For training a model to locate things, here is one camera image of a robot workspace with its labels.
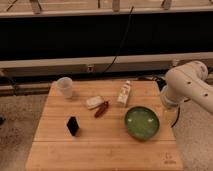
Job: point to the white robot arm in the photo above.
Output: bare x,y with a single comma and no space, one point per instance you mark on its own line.
188,81

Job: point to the green round bowl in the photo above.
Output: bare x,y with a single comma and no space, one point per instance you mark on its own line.
141,123

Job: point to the brown sausage toy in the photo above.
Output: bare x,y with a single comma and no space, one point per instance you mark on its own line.
102,109

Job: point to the white small bottle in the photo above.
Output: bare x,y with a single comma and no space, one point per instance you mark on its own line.
124,93

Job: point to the translucent plastic cup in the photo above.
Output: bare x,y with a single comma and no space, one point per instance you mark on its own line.
65,85

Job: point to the black eraser block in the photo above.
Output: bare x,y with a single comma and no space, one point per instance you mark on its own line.
73,126

